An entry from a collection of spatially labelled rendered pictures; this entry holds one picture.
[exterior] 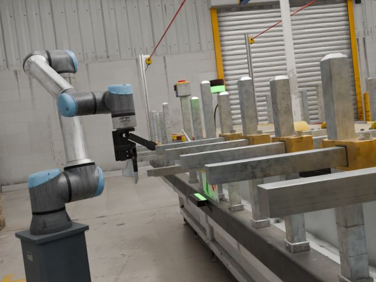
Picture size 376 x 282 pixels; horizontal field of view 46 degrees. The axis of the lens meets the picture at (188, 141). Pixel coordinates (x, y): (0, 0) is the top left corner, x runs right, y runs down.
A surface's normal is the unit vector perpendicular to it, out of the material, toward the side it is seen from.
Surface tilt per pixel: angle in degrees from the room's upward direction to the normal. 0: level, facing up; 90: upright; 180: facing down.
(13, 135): 90
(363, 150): 90
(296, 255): 0
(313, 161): 90
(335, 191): 90
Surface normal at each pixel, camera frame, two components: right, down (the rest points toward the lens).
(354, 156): -0.98, 0.13
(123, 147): 0.18, 0.03
